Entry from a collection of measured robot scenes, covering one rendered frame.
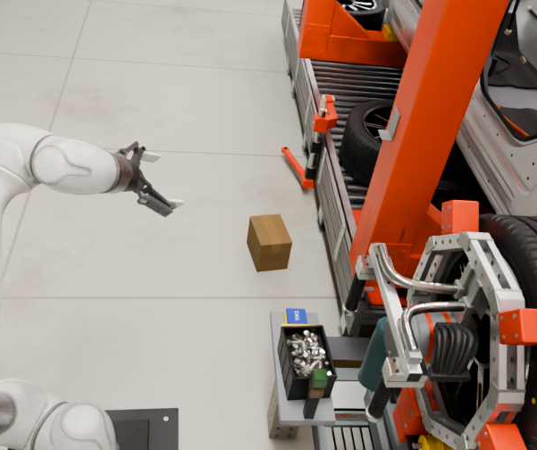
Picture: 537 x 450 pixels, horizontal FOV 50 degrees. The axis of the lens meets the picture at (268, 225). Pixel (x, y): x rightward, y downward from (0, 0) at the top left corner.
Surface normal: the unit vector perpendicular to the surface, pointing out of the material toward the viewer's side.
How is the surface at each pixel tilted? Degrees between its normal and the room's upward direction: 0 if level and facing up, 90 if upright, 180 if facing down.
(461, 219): 45
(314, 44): 90
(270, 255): 90
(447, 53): 90
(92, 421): 2
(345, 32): 90
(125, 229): 0
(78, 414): 6
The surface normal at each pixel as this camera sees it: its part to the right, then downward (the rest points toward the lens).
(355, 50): 0.07, 0.65
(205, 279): 0.13, -0.76
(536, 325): 0.14, -0.25
